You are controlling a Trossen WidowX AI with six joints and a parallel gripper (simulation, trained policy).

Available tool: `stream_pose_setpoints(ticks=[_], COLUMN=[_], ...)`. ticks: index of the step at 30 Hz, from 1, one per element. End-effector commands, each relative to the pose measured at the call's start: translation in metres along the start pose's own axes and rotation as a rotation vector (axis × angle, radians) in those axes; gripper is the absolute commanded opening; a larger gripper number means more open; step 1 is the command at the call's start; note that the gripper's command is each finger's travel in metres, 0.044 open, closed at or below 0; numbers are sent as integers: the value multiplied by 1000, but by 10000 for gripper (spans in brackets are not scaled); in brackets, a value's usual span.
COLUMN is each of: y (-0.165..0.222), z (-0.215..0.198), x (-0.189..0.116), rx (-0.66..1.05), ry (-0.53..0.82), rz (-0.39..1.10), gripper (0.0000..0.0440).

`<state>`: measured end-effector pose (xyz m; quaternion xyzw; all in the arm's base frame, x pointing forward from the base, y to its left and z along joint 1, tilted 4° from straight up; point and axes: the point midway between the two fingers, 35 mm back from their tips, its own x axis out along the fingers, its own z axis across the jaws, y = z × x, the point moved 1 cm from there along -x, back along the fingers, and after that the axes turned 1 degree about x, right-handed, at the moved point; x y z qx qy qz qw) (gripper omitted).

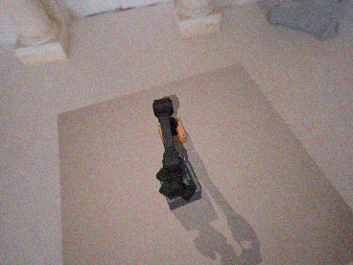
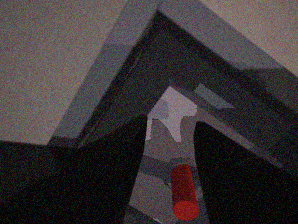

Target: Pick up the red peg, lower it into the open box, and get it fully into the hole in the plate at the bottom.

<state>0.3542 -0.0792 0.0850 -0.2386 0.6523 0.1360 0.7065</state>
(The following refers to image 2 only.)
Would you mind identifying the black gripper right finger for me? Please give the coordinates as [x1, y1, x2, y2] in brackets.
[193, 121, 298, 224]

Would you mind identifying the dark grey box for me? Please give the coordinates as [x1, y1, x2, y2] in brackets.
[47, 0, 298, 176]

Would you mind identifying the red peg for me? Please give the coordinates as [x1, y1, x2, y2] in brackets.
[171, 164, 198, 221]

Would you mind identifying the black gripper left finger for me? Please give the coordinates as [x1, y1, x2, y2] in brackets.
[0, 115, 148, 224]

